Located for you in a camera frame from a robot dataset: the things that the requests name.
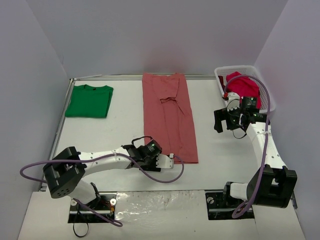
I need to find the salmon pink t-shirt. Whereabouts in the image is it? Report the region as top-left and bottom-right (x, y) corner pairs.
(142, 73), (199, 164)

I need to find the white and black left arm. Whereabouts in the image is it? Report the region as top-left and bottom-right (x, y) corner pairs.
(43, 141), (167, 209)

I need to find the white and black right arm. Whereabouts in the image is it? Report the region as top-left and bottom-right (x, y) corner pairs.
(214, 92), (298, 208)

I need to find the magenta crumpled t-shirt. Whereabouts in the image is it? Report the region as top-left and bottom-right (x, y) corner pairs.
(226, 71), (262, 109)

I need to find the dark red garment in basket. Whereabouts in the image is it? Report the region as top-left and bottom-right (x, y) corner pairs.
(218, 75), (228, 98)

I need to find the green folded t-shirt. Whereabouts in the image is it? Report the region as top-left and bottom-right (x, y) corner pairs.
(64, 84), (114, 119)

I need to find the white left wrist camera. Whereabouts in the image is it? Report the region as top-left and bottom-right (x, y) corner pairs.
(155, 153), (174, 169)

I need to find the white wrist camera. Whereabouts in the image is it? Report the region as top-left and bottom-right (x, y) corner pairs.
(155, 153), (174, 169)
(223, 92), (241, 117)

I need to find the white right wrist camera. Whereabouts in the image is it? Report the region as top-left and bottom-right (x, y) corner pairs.
(223, 92), (241, 117)

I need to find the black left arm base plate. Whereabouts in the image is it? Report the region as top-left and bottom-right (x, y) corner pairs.
(68, 192), (117, 224)

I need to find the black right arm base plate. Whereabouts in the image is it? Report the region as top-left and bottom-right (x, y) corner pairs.
(205, 189), (255, 221)

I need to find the aluminium right table rail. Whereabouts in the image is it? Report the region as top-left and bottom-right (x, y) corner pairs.
(290, 191), (298, 211)

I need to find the black cable loop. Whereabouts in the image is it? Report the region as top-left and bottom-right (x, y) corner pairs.
(72, 221), (90, 238)

